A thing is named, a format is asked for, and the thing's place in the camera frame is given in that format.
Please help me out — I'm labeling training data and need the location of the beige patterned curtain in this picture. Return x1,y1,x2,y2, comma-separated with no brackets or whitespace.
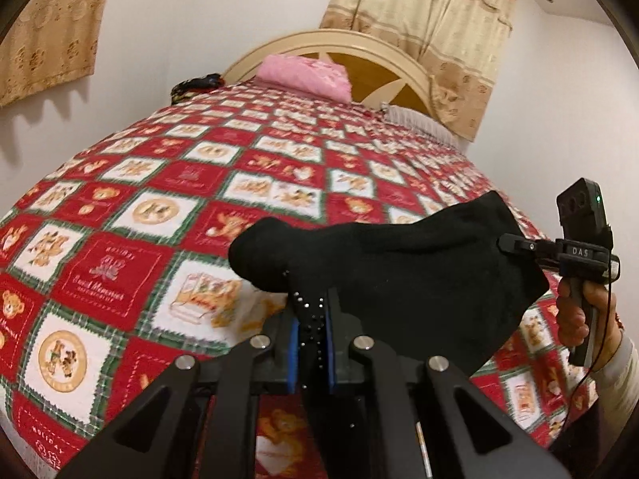
0,0,119,107
319,0,521,142

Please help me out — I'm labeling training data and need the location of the thin black cable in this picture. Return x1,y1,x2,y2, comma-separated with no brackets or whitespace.
549,259,616,448

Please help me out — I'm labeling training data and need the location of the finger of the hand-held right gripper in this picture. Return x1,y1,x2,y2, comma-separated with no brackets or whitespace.
498,233,559,263

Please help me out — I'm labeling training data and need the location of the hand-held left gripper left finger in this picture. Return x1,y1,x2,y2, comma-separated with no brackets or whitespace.
55,308,301,479

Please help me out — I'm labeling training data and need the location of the dark patterned cloth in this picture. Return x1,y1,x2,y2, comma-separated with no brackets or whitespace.
171,73,224,104

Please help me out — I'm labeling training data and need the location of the black sock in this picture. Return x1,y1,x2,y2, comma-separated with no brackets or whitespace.
228,190,550,479

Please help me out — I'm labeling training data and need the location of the red checked printed blanket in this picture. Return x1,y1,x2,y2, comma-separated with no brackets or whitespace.
0,80,616,479

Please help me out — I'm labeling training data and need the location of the pink pillow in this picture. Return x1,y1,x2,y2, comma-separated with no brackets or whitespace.
256,54,353,103

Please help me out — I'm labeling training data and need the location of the person's right forearm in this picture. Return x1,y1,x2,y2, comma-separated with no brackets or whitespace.
593,332,639,412

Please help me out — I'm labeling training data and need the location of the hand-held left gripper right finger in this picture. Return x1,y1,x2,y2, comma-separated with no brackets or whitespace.
322,288,573,479

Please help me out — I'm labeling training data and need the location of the cream wooden headboard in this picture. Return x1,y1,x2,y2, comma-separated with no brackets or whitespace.
222,29,443,121

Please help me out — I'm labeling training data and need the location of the person's right hand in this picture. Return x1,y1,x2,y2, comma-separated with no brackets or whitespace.
555,276,620,361

